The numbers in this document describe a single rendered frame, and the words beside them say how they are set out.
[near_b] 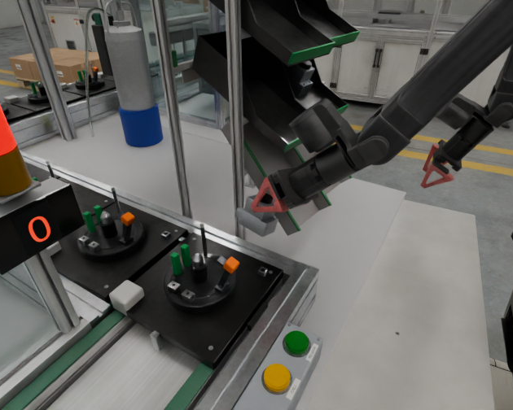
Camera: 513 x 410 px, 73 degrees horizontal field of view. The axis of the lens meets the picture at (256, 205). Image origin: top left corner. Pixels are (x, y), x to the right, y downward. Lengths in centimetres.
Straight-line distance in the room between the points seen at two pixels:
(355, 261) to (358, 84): 386
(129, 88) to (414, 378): 128
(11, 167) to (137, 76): 101
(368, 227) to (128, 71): 101
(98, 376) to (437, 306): 70
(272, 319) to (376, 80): 412
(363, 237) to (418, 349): 34
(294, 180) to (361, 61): 406
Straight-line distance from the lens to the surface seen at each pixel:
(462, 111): 100
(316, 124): 55
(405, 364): 78
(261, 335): 65
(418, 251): 103
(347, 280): 89
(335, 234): 101
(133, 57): 144
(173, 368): 68
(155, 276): 75
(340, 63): 466
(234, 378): 61
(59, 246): 88
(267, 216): 66
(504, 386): 162
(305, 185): 59
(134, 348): 72
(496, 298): 234
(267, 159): 82
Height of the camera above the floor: 149
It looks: 35 degrees down
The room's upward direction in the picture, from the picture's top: straight up
